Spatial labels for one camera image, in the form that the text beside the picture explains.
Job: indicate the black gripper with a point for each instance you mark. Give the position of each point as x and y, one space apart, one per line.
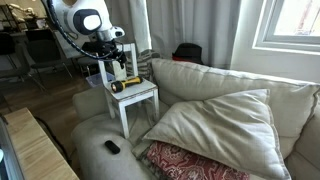
101 50

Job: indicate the yellow and black torchlight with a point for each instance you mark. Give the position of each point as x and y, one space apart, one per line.
128 83

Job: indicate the small white wooden chair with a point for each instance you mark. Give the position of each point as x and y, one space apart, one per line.
133 93

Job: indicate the black metal chair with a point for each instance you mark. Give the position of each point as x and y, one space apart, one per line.
41 50
8 53

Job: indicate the grey white patterned blanket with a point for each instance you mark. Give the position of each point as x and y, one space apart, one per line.
145 63

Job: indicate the translucent plastic storage bin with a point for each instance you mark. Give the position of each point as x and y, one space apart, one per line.
93 80

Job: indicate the black hat with red band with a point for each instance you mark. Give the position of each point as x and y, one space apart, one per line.
187 51

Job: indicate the white curtain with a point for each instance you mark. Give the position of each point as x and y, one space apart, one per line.
186 26

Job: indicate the black remote control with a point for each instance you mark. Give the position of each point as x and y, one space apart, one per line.
112 147

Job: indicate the beige fabric sofa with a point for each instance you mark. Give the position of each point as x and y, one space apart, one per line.
206 83

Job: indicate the light wooden table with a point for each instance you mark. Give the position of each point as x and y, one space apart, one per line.
36 146

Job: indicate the red patterned cushion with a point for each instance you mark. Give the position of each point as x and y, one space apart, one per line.
186 165

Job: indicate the beige throw pillow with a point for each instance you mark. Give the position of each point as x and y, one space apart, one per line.
226 130

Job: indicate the white window frame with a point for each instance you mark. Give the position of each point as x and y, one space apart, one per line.
263 36

